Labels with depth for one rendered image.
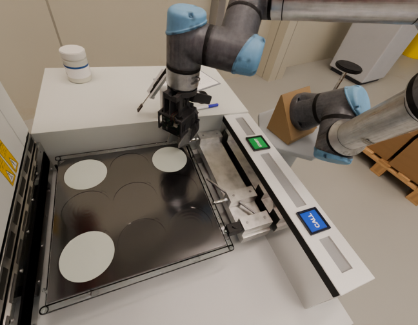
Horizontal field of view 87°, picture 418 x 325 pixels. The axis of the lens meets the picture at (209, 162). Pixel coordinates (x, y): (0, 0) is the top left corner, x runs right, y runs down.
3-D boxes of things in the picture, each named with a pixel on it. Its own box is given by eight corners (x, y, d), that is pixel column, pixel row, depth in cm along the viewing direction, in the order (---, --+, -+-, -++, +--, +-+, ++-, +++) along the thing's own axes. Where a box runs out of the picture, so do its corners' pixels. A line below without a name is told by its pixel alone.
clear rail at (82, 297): (40, 317, 37) (37, 316, 36) (41, 307, 38) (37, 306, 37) (234, 251, 50) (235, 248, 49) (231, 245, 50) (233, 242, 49)
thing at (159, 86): (149, 118, 65) (147, 75, 55) (148, 110, 67) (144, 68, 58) (170, 116, 67) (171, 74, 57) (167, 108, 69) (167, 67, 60)
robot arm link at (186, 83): (179, 56, 52) (208, 68, 50) (178, 75, 55) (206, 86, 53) (159, 66, 47) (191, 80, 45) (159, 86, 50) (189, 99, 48)
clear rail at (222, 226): (229, 253, 49) (230, 250, 48) (182, 141, 72) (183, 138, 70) (234, 251, 50) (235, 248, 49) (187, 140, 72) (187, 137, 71)
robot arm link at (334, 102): (336, 100, 85) (377, 92, 73) (329, 133, 83) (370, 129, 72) (319, 85, 79) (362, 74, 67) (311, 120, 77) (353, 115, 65)
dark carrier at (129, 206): (48, 304, 38) (46, 303, 38) (59, 161, 59) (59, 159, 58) (226, 245, 50) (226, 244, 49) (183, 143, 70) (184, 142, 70)
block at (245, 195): (228, 207, 58) (231, 201, 56) (224, 196, 60) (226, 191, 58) (254, 200, 61) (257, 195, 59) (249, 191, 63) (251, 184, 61)
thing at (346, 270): (306, 310, 50) (342, 296, 40) (216, 146, 83) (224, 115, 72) (335, 295, 53) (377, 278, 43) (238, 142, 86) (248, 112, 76)
